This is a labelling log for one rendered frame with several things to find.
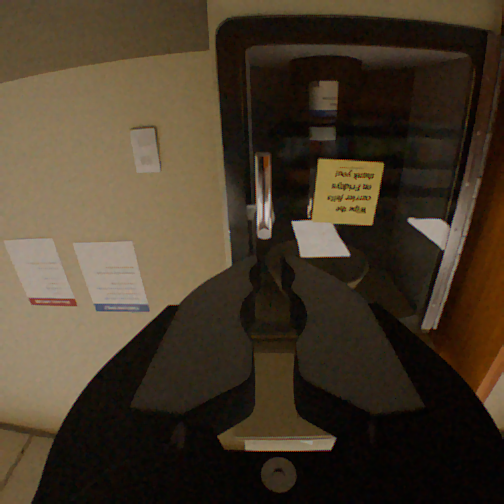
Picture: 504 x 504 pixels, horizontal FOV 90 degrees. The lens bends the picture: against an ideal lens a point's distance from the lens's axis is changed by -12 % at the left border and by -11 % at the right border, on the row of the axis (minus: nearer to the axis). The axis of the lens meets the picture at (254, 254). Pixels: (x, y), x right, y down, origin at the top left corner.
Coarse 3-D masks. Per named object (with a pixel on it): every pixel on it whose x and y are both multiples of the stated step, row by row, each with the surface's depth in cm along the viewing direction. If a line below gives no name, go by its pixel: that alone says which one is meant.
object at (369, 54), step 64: (256, 64) 27; (320, 64) 27; (384, 64) 26; (448, 64) 26; (256, 128) 30; (320, 128) 30; (384, 128) 29; (448, 128) 29; (384, 192) 33; (448, 192) 32; (256, 256) 37; (320, 256) 37; (384, 256) 36; (256, 320) 42
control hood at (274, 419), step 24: (264, 360) 42; (288, 360) 42; (264, 384) 41; (288, 384) 41; (264, 408) 40; (288, 408) 40; (240, 432) 39; (264, 432) 39; (288, 432) 39; (312, 432) 39
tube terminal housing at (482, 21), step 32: (224, 0) 25; (256, 0) 25; (288, 0) 25; (320, 0) 25; (352, 0) 25; (384, 0) 24; (416, 0) 24; (448, 0) 24; (480, 0) 23; (224, 224) 36
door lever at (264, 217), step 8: (256, 152) 27; (264, 152) 26; (256, 160) 27; (264, 160) 27; (256, 168) 27; (264, 168) 27; (256, 176) 27; (264, 176) 27; (256, 184) 28; (264, 184) 28; (256, 192) 28; (264, 192) 28; (256, 200) 29; (264, 200) 28; (256, 208) 29; (264, 208) 29; (256, 216) 34; (264, 216) 29; (272, 216) 34; (256, 224) 35; (264, 224) 29; (264, 232) 30
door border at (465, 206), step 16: (496, 48) 25; (496, 64) 25; (496, 80) 26; (480, 96) 27; (480, 112) 28; (496, 112) 27; (480, 128) 29; (480, 144) 29; (480, 160) 30; (464, 176) 31; (480, 176) 31; (464, 192) 32; (464, 208) 33; (464, 224) 34; (448, 240) 35; (464, 240) 35; (448, 256) 36; (448, 272) 37; (432, 304) 40; (432, 320) 41
